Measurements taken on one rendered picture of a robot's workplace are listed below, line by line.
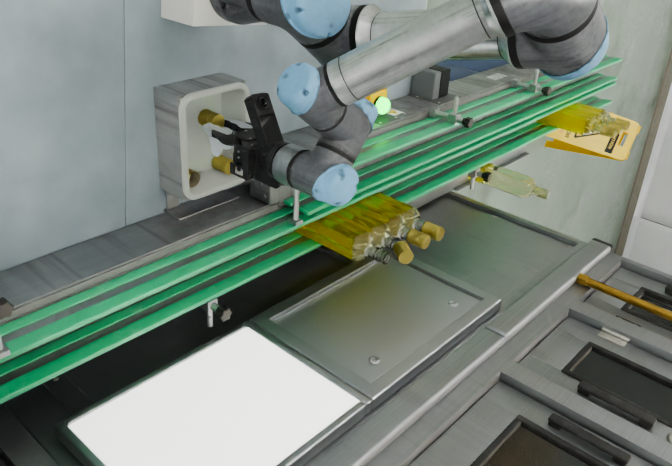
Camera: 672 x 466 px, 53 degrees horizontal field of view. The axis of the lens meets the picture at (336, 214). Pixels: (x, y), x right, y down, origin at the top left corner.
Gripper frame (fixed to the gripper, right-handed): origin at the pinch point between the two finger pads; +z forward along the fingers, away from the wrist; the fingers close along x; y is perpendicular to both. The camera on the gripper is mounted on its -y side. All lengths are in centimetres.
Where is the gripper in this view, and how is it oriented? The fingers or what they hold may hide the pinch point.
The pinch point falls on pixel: (215, 122)
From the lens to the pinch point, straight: 139.4
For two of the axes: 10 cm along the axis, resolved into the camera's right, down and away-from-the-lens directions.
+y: -0.7, 9.0, 4.4
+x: 6.7, -2.8, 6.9
